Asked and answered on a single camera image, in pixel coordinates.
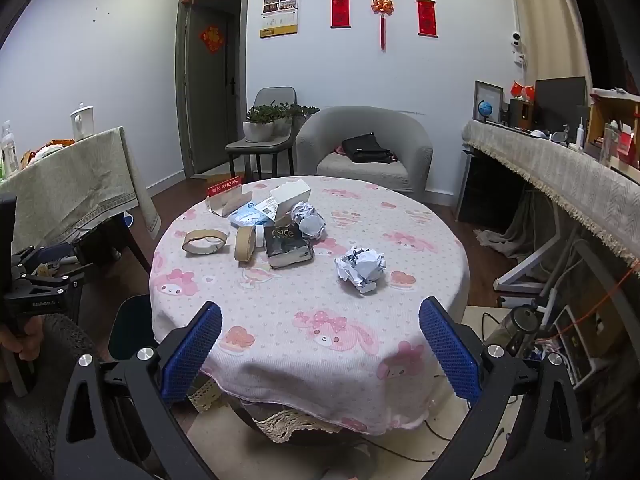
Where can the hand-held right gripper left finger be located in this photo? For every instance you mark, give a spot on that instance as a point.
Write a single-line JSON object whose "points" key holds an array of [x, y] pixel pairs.
{"points": [[197, 345]]}

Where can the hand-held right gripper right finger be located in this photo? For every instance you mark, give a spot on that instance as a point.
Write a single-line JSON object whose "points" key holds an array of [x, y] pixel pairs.
{"points": [[447, 345]]}

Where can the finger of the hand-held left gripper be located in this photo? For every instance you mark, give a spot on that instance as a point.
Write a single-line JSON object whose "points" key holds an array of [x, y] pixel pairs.
{"points": [[65, 280], [45, 257]]}

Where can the dark plastic bin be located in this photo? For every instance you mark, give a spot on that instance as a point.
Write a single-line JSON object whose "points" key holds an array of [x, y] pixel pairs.
{"points": [[132, 327]]}

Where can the wide cardboard tape roll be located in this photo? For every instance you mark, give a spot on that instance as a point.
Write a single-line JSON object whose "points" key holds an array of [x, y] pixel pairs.
{"points": [[192, 247]]}

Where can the narrow cardboard tape roll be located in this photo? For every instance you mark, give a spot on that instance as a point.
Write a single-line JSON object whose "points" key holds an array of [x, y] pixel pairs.
{"points": [[244, 245]]}

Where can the paper ball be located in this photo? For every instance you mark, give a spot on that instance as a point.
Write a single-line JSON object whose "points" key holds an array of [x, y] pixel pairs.
{"points": [[361, 269], [309, 221]]}

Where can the white tape roll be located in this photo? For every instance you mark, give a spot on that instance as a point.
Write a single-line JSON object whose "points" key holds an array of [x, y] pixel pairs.
{"points": [[260, 236]]}

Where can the black tissue packet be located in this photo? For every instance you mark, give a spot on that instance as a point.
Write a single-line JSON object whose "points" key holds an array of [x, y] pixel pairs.
{"points": [[287, 250]]}

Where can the blue white tube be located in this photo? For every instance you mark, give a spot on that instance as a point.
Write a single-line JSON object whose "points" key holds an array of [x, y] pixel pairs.
{"points": [[246, 217]]}

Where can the red label cardboard packaging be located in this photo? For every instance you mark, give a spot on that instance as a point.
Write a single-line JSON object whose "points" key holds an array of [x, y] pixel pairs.
{"points": [[225, 196]]}

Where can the small white packet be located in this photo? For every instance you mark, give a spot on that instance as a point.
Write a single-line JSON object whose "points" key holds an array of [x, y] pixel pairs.
{"points": [[266, 206]]}

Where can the white cardboard box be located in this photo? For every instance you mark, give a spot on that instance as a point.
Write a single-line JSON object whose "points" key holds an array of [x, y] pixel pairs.
{"points": [[290, 199]]}

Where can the person's left hand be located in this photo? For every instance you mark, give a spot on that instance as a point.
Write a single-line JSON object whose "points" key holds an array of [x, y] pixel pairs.
{"points": [[31, 340]]}

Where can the dark table leg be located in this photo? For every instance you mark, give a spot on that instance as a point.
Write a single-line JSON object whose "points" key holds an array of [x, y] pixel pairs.
{"points": [[135, 245]]}

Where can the green patterned tablecloth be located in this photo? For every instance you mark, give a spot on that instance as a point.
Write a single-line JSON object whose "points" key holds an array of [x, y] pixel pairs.
{"points": [[75, 185]]}

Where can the white desk leg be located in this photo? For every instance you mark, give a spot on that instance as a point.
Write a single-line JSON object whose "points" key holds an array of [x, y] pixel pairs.
{"points": [[525, 270]]}

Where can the grey shaggy rug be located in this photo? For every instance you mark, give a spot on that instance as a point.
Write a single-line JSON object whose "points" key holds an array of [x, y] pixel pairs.
{"points": [[45, 410]]}

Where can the pink printed tablecloth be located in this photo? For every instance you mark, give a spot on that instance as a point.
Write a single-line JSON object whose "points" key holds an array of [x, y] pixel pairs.
{"points": [[300, 305]]}

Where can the orange snack packets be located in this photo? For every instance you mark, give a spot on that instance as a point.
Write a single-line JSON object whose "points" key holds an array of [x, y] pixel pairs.
{"points": [[50, 147]]}

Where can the white plastic bottle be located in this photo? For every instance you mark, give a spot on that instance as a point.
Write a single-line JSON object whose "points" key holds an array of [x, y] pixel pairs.
{"points": [[7, 150]]}

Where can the lace-edged under cloth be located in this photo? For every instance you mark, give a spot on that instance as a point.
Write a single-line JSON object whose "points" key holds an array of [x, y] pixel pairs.
{"points": [[300, 422]]}

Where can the grey draped cloth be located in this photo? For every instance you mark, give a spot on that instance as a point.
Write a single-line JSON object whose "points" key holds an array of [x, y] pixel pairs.
{"points": [[520, 230]]}

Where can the white kettle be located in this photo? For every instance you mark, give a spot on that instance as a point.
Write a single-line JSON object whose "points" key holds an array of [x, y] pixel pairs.
{"points": [[82, 122]]}

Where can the black cabinet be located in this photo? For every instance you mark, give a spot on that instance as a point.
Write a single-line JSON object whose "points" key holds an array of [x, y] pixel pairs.
{"points": [[487, 185]]}

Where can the flat cardboard piece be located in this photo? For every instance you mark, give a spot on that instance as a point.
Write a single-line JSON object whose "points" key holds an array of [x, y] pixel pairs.
{"points": [[215, 178]]}

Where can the beige fringed desk cloth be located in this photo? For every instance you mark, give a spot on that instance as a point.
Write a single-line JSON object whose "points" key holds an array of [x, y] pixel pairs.
{"points": [[550, 170]]}

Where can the black bag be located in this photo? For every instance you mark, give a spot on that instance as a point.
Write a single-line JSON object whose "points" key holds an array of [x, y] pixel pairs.
{"points": [[367, 147]]}

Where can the potted plant white pot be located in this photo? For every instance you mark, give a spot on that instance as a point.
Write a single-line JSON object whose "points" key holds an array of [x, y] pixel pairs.
{"points": [[257, 130]]}

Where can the grey door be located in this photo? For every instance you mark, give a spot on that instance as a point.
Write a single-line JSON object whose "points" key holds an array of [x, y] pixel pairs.
{"points": [[212, 110]]}

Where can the small blue globe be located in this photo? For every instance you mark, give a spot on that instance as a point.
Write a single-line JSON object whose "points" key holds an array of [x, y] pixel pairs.
{"points": [[485, 109]]}

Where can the dark wooden speaker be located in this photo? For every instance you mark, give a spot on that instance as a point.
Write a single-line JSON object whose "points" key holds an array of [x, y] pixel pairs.
{"points": [[522, 115]]}

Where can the grey armchair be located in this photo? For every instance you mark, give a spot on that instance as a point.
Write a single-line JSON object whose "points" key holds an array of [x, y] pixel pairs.
{"points": [[320, 130]]}

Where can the small white bottle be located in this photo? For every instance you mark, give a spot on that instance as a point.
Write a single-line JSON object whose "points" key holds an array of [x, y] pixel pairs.
{"points": [[580, 135]]}

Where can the leafy potted plant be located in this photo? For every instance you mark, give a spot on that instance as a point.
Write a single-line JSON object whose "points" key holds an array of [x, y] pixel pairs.
{"points": [[297, 111]]}

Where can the framed picture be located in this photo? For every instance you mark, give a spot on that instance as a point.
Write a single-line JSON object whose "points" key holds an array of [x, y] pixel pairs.
{"points": [[492, 92]]}

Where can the grey dining chair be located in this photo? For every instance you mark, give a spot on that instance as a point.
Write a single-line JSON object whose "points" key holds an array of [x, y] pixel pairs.
{"points": [[272, 95]]}

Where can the small red flags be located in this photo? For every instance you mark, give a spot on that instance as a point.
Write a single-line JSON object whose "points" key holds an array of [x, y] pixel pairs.
{"points": [[520, 90]]}

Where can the black monitor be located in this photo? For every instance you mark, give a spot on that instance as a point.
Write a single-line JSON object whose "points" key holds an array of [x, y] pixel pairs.
{"points": [[560, 102]]}

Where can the red diamond door decoration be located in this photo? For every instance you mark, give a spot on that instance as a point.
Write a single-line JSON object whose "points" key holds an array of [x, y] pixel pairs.
{"points": [[212, 39]]}

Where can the open cardboard box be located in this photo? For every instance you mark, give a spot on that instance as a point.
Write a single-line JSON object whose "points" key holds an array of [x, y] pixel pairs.
{"points": [[607, 110]]}

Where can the red hanging scroll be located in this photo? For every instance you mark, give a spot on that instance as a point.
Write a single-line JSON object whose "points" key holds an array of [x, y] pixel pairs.
{"points": [[339, 10], [427, 16]]}

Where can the beige curtain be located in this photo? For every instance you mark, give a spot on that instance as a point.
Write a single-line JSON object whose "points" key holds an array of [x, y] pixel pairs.
{"points": [[550, 25]]}

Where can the white wall socket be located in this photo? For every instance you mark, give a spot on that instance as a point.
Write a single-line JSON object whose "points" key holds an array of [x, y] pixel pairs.
{"points": [[521, 59]]}

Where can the white security camera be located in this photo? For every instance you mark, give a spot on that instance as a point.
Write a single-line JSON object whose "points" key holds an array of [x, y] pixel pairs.
{"points": [[517, 42]]}

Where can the wall calendar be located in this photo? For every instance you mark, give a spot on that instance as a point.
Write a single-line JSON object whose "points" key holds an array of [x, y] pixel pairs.
{"points": [[279, 15]]}

